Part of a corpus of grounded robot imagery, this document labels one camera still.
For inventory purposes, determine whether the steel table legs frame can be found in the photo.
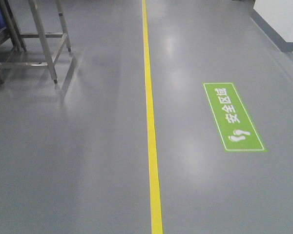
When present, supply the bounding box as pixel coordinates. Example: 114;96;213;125
0;0;72;89

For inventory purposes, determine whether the green floor sign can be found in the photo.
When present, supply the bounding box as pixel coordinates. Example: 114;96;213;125
203;82;267;152

